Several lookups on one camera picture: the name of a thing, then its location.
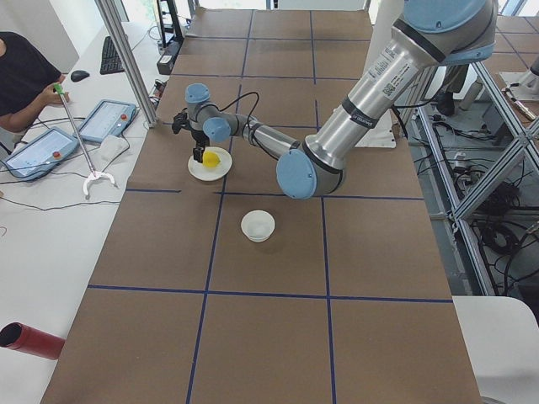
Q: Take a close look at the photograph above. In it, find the white crumpled cloth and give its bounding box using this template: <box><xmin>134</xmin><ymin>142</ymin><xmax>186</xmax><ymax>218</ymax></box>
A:
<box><xmin>99</xmin><ymin>135</ymin><xmax>129</xmax><ymax>162</ymax></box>

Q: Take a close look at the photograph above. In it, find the yellow lemon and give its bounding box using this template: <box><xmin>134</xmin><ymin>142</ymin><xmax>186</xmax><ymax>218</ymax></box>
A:
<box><xmin>202</xmin><ymin>151</ymin><xmax>221</xmax><ymax>168</ymax></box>

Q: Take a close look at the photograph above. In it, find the blue teach pendant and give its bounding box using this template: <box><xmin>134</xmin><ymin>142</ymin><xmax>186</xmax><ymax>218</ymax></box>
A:
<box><xmin>2</xmin><ymin>127</ymin><xmax>78</xmax><ymax>181</ymax></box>
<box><xmin>78</xmin><ymin>99</ymin><xmax>136</xmax><ymax>143</ymax></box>

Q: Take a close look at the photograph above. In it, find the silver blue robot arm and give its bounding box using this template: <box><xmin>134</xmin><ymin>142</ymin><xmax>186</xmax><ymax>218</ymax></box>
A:
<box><xmin>173</xmin><ymin>0</ymin><xmax>498</xmax><ymax>199</ymax></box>

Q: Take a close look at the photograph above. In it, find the white round plate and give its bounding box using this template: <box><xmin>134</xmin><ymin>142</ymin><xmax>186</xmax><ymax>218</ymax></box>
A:
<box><xmin>187</xmin><ymin>146</ymin><xmax>232</xmax><ymax>181</ymax></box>

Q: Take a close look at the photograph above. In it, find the red cylinder tube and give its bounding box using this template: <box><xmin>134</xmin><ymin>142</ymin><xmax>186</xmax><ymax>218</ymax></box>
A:
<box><xmin>1</xmin><ymin>322</ymin><xmax>65</xmax><ymax>360</ymax></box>

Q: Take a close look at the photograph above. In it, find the near blue teach pendant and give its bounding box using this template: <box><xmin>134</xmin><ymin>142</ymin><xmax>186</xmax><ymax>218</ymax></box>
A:
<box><xmin>2</xmin><ymin>127</ymin><xmax>78</xmax><ymax>181</ymax></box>

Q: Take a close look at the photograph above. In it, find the black computer mouse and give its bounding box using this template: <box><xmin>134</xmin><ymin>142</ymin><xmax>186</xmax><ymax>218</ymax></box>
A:
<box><xmin>70</xmin><ymin>70</ymin><xmax>90</xmax><ymax>82</ymax></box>

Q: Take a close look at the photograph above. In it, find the person in black shirt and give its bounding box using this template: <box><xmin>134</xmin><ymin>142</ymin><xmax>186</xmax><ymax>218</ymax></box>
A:
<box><xmin>1</xmin><ymin>31</ymin><xmax>65</xmax><ymax>133</ymax></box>

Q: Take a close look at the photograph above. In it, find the aluminium frame post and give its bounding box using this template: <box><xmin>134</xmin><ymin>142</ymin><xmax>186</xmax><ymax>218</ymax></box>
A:
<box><xmin>95</xmin><ymin>0</ymin><xmax>157</xmax><ymax>128</ymax></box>

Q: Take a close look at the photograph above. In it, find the far blue teach pendant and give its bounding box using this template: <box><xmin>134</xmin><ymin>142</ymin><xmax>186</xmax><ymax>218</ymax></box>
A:
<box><xmin>78</xmin><ymin>99</ymin><xmax>136</xmax><ymax>143</ymax></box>

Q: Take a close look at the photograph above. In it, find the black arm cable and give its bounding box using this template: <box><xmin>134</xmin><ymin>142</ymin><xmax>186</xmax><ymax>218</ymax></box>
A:
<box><xmin>218</xmin><ymin>92</ymin><xmax>260</xmax><ymax>127</ymax></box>

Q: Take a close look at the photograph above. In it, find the grabber reacher tool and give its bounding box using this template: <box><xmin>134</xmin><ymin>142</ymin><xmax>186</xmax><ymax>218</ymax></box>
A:
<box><xmin>53</xmin><ymin>82</ymin><xmax>116</xmax><ymax>199</ymax></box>

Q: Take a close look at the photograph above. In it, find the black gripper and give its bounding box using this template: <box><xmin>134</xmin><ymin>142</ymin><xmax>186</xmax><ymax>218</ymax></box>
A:
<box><xmin>190</xmin><ymin>129</ymin><xmax>209</xmax><ymax>162</ymax></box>

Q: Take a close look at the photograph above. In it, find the black keyboard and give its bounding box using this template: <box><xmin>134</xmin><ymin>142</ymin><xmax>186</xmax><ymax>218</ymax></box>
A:
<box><xmin>99</xmin><ymin>36</ymin><xmax>124</xmax><ymax>75</ymax></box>

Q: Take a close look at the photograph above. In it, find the white bowl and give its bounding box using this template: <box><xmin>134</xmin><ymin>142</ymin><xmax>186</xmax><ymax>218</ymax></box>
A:
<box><xmin>241</xmin><ymin>210</ymin><xmax>275</xmax><ymax>242</ymax></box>

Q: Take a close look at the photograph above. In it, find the black box device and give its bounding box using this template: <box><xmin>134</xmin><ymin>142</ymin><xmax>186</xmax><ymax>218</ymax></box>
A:
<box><xmin>157</xmin><ymin>41</ymin><xmax>183</xmax><ymax>75</ymax></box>

